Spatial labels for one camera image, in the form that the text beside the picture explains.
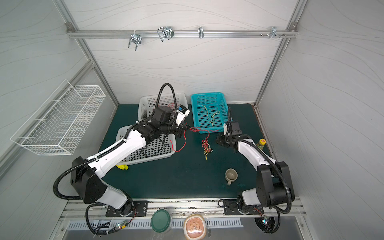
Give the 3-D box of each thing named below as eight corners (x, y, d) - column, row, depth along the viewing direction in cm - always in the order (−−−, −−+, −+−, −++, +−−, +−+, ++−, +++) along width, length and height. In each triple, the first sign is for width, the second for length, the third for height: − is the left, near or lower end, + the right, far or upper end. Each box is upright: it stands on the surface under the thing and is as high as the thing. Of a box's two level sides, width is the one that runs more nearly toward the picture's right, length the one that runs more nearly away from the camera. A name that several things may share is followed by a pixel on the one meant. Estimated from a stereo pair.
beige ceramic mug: (226, 185, 82) (227, 183, 79) (224, 170, 87) (225, 168, 84) (237, 185, 82) (239, 183, 79) (235, 170, 87) (236, 168, 84)
